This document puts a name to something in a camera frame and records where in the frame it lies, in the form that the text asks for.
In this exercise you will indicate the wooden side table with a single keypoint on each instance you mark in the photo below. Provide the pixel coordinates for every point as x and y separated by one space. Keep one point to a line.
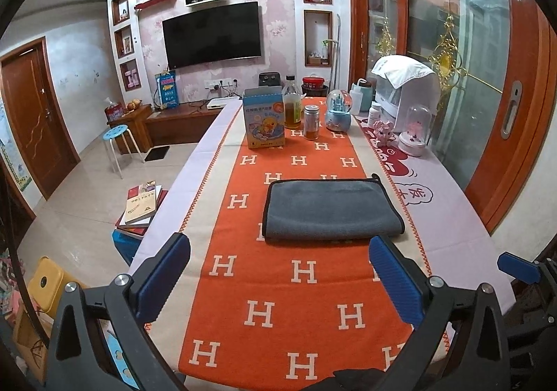
132 130

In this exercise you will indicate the white plastic bottle blue cap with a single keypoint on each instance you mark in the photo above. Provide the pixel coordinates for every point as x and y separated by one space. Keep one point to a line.
360 97

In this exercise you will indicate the metal-lid spice jar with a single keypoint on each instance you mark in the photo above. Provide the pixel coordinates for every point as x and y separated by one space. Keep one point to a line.
310 123

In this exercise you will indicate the white cloth cover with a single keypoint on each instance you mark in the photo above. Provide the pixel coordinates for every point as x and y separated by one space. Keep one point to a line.
402 69

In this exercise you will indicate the white set-top box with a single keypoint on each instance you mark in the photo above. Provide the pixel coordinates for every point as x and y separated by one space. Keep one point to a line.
222 103

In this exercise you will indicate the black speaker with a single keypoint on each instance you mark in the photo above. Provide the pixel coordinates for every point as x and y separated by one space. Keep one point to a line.
270 80

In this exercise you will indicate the blue cartoon carton box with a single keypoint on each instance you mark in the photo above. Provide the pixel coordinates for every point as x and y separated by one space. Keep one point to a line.
263 121

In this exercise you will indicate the blue round stool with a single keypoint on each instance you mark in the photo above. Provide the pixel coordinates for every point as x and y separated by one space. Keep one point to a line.
115 132

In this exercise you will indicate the red tissue packet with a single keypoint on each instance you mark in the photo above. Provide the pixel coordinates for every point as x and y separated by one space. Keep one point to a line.
114 112

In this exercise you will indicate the cardboard box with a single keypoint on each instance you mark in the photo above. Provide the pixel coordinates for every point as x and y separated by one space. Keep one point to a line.
30 343

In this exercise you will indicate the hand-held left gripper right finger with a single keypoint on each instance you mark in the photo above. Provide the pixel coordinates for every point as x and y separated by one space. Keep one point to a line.
397 284

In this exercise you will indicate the pink pig figurine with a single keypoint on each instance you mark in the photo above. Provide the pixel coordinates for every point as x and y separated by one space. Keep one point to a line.
384 134

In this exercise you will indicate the wall poster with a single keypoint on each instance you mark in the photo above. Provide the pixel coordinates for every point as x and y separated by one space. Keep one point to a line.
13 156

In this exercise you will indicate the blue standing box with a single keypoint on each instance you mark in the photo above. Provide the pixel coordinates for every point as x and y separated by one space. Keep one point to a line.
166 90

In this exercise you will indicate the wooden television cabinet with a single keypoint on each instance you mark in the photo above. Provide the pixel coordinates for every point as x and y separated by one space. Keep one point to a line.
178 125

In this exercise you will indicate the red wall shelf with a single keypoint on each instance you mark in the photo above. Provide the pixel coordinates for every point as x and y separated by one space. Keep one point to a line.
154 0

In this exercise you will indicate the stack of books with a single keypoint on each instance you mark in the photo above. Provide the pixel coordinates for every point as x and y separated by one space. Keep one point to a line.
141 206

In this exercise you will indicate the glass oil bottle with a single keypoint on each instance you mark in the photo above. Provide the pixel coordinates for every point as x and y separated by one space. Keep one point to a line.
292 110

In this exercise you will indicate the white pill bottle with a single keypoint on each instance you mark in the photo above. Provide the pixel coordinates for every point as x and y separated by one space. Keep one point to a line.
375 114

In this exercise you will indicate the mop pole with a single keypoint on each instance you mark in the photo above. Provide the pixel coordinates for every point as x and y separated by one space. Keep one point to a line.
336 51

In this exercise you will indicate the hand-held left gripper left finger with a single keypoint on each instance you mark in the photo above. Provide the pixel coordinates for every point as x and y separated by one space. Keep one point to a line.
163 270

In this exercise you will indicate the grey towel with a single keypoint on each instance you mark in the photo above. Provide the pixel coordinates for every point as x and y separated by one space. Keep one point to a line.
330 210

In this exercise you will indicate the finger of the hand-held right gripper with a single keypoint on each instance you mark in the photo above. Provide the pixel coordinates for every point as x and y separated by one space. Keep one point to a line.
518 267

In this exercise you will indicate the glass dome lamp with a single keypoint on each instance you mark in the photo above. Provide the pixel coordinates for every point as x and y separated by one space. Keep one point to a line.
415 130

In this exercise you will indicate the black floor mat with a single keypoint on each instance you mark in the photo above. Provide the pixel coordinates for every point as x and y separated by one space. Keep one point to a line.
156 153

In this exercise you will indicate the red pot on black base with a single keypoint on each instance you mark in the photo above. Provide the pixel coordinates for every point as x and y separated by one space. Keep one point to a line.
313 84

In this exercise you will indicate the wall-mounted television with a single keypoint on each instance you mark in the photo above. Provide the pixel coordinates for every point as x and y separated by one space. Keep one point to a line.
212 35

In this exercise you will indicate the brown wooden door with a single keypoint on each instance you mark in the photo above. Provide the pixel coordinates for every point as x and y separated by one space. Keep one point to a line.
37 121

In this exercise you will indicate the white countertop appliance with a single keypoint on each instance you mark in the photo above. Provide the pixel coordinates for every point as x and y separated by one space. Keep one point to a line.
409 99

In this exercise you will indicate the orange letter-print blanket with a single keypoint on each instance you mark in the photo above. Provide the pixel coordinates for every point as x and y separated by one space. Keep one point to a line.
265 286

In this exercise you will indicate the wood-framed glass sliding door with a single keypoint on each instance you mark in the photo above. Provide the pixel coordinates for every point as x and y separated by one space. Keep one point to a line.
518 82

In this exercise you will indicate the white tablecloth with red print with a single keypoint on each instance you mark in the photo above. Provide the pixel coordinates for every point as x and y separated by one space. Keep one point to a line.
452 234

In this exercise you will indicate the yellow plastic stool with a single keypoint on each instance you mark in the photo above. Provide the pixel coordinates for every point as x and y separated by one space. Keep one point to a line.
45 282

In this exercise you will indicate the blue snow globe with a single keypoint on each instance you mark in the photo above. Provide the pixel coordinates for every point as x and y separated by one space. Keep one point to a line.
339 112

